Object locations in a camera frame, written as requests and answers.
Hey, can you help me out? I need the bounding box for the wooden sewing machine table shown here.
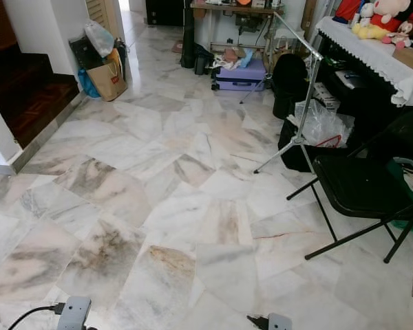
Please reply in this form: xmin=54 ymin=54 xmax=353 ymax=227
xmin=191 ymin=0 xmax=286 ymax=66

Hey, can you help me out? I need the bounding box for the black folding chair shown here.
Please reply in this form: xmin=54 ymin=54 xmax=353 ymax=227
xmin=286 ymin=107 xmax=413 ymax=264

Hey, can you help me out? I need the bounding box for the pile of clothes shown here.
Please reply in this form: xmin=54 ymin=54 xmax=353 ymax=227
xmin=212 ymin=47 xmax=255 ymax=69

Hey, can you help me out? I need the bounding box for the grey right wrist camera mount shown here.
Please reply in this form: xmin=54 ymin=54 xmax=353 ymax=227
xmin=267 ymin=313 xmax=293 ymax=330

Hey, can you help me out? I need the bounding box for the white plush toy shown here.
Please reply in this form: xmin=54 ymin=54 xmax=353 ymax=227
xmin=358 ymin=3 xmax=376 ymax=25

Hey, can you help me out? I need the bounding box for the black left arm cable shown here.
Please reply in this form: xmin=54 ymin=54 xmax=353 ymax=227
xmin=8 ymin=302 xmax=65 ymax=330

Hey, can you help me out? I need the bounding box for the flat black bag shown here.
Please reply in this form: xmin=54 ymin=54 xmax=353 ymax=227
xmin=69 ymin=34 xmax=105 ymax=72

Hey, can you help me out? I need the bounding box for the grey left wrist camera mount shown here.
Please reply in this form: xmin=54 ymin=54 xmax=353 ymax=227
xmin=57 ymin=296 xmax=92 ymax=330

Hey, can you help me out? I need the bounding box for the dark wooden staircase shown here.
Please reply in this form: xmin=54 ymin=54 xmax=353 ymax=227
xmin=0 ymin=0 xmax=80 ymax=149

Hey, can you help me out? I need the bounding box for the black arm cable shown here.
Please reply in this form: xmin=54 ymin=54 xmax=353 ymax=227
xmin=8 ymin=302 xmax=65 ymax=330
xmin=246 ymin=315 xmax=269 ymax=330

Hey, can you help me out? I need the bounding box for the black piano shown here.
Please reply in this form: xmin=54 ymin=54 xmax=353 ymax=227
xmin=315 ymin=34 xmax=413 ymax=155

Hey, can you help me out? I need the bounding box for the tall black case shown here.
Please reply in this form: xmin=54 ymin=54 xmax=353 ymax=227
xmin=180 ymin=0 xmax=197 ymax=68

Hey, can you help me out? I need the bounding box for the red blue plush toy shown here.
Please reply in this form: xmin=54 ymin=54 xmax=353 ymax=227
xmin=334 ymin=0 xmax=366 ymax=23

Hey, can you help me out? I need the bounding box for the brown paper shopping bag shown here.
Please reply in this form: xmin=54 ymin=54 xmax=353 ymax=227
xmin=87 ymin=62 xmax=128 ymax=102

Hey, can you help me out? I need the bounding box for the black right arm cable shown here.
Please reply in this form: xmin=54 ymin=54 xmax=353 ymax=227
xmin=246 ymin=315 xmax=269 ymax=330

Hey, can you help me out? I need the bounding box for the large red mouse plush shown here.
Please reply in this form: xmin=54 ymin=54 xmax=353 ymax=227
xmin=368 ymin=0 xmax=413 ymax=32

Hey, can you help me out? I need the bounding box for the blue bag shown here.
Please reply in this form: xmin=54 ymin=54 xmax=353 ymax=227
xmin=78 ymin=69 xmax=100 ymax=99

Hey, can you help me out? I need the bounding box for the black cabinet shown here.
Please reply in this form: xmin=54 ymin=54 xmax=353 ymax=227
xmin=145 ymin=0 xmax=187 ymax=27

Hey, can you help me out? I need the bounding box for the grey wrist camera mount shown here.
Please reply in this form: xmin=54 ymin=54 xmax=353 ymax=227
xmin=267 ymin=313 xmax=293 ymax=330
xmin=57 ymin=296 xmax=92 ymax=330

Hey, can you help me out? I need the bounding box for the yellow plush toy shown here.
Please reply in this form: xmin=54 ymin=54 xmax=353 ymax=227
xmin=351 ymin=23 xmax=390 ymax=40

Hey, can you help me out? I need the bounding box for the silver tripod boom stand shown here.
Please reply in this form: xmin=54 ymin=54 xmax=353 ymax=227
xmin=253 ymin=10 xmax=335 ymax=175

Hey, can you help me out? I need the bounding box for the clear plastic bag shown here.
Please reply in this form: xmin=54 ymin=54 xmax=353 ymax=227
xmin=294 ymin=98 xmax=355 ymax=149

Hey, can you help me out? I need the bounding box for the small mouse plush doll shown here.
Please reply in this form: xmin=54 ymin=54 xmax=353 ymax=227
xmin=382 ymin=21 xmax=413 ymax=49

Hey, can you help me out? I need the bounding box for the black backpack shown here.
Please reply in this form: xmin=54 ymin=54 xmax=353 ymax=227
xmin=272 ymin=53 xmax=309 ymax=120

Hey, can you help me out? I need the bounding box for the white plastic bag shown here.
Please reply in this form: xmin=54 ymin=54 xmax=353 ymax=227
xmin=85 ymin=21 xmax=116 ymax=58

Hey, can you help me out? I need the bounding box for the purple suitcase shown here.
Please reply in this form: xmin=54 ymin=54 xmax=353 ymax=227
xmin=212 ymin=58 xmax=268 ymax=92

